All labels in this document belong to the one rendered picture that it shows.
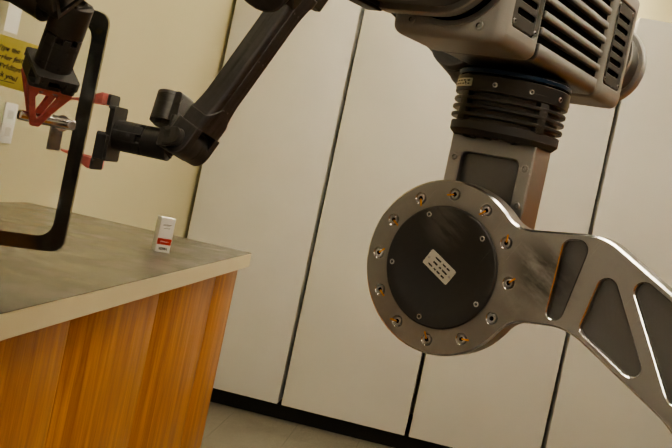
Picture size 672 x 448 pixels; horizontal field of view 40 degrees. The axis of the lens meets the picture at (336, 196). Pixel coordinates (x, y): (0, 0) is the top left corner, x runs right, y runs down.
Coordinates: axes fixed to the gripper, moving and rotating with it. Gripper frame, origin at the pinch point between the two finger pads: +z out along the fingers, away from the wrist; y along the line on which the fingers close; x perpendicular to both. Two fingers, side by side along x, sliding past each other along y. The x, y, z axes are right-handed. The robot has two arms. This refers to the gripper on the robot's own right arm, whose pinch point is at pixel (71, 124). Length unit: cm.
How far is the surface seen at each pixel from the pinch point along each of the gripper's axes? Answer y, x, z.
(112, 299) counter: -28.2, 9.2, -18.0
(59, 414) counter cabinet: -48, 15, -15
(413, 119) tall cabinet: 33, -270, -43
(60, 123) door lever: 0.2, 27.6, -10.6
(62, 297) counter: -25.8, 29.7, -17.5
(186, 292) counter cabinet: -33, -47, -15
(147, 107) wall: 11, -187, 54
